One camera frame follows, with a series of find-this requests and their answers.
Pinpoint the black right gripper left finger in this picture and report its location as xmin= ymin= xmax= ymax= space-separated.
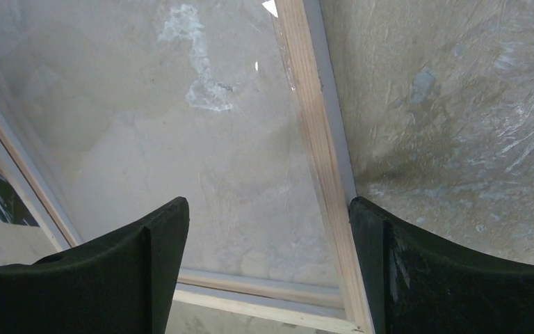
xmin=0 ymin=197 xmax=190 ymax=333

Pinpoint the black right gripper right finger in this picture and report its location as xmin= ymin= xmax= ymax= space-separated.
xmin=349 ymin=197 xmax=534 ymax=333

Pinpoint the wooden picture frame with glass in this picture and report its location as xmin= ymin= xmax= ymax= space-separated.
xmin=0 ymin=1 xmax=373 ymax=333

